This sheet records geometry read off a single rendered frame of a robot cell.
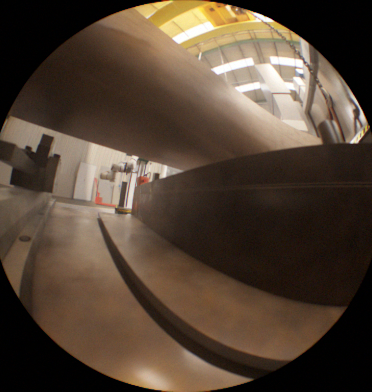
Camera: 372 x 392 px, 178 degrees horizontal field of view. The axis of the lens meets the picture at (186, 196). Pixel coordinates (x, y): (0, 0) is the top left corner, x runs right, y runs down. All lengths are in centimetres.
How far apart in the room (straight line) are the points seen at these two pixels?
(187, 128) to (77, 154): 735
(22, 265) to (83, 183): 674
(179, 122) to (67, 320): 67
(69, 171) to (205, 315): 753
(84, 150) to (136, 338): 777
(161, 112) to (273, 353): 71
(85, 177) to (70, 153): 178
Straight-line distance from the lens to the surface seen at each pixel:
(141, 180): 153
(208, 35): 1108
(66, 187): 745
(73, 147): 781
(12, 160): 46
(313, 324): 33
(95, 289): 30
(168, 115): 53
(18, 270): 30
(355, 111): 319
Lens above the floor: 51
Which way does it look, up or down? 5 degrees up
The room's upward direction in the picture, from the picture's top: 7 degrees clockwise
